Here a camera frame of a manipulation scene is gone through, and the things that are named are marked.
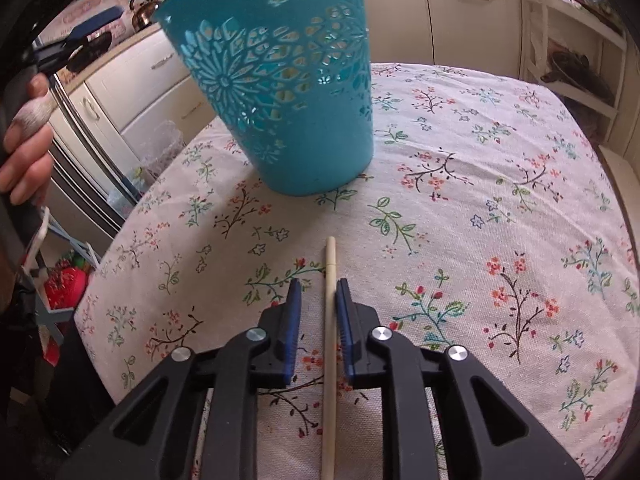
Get dark pan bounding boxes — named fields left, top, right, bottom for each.
left=544, top=52, right=614, bottom=102

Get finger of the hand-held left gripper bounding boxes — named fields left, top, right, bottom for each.
left=34, top=5, right=125, bottom=72
left=66, top=31, right=114, bottom=72

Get person's left hand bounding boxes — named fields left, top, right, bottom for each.
left=0, top=76, right=54, bottom=207

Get cream base cabinets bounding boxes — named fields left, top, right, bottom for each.
left=47, top=0, right=531, bottom=211

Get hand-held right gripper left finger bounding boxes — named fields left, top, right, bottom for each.
left=71, top=279, right=303, bottom=480

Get light blue folding frame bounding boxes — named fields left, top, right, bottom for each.
left=30, top=207, right=97, bottom=347

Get red printed bag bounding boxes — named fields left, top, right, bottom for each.
left=42, top=255, right=96, bottom=312

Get silver striped panel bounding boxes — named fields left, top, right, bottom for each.
left=46, top=79, right=132, bottom=242

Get steel kettle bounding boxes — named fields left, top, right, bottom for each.
left=128, top=0, right=160, bottom=31

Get teal perforated plastic basket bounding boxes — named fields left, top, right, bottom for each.
left=152, top=0, right=377, bottom=197

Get wooden chopstick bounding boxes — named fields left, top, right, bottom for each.
left=319, top=236, right=339, bottom=480

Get floral tablecloth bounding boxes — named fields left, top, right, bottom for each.
left=73, top=62, right=640, bottom=480

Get white tiered rack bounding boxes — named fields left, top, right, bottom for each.
left=519, top=0, right=627, bottom=152

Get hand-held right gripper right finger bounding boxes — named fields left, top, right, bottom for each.
left=336, top=278, right=585, bottom=480

